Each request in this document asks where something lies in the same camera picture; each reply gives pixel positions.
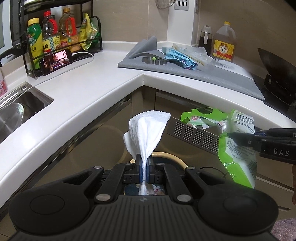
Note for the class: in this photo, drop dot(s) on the silver vent grille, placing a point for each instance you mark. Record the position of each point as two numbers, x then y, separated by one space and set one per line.
200 138

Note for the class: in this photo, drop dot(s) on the green yellow sauce bottle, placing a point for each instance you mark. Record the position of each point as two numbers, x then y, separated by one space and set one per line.
35 37

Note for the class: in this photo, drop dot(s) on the person right hand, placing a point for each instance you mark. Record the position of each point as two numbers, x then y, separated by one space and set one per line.
294 184

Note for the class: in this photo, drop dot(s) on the stainless steel sink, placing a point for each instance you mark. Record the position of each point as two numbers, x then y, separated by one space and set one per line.
22 103

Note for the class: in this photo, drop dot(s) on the cooking wine jug yellow label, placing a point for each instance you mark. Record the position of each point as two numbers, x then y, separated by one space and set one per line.
224 43

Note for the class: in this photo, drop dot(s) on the red cap sauce bottle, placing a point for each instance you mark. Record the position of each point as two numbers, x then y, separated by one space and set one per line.
51 37

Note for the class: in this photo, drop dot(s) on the white paper towel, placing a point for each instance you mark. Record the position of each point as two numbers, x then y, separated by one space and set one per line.
144 134

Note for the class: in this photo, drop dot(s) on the metal mesh strainer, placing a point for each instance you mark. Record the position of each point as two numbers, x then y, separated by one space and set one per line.
164 4

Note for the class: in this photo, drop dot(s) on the wall vent grille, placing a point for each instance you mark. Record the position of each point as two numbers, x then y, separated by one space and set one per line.
182 5

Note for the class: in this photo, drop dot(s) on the green snack bag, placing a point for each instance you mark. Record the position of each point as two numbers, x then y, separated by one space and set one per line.
240 162

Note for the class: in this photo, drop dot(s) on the black wire spice rack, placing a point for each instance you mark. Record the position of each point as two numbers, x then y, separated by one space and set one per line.
35 9

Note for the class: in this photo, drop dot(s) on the amber oil bottle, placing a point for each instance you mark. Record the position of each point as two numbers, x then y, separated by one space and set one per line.
68 31

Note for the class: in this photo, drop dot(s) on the blue wrapper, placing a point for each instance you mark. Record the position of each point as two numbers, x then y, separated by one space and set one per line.
179 58

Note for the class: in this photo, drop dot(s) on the pink dish soap bottle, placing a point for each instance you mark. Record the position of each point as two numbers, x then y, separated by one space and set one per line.
3 86

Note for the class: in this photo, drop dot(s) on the smartphone showing video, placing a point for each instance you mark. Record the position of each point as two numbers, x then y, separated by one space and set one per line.
56 61

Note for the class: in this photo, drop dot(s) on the yellow green snack packet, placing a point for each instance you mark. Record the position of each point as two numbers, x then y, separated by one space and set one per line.
88 34

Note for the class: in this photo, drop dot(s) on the dark soy sauce dispenser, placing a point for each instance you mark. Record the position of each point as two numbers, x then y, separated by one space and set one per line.
206 38

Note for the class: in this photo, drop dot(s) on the clear plastic bag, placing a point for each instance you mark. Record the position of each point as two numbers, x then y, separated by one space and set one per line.
198 55

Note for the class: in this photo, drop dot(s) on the grey counter mat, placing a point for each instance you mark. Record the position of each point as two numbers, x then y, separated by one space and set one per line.
145 56

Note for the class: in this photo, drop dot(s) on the black wok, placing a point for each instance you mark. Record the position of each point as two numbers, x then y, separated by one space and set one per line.
282 73

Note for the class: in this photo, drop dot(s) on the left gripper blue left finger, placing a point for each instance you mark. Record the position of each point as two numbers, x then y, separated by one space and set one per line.
138 169

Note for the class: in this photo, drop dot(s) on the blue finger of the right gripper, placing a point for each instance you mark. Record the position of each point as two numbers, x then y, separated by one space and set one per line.
261 133
244 138

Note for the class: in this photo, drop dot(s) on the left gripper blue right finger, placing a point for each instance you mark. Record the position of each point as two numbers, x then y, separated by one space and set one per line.
150 170

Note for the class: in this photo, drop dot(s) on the cream blue trash bin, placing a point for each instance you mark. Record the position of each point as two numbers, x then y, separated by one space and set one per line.
168 178

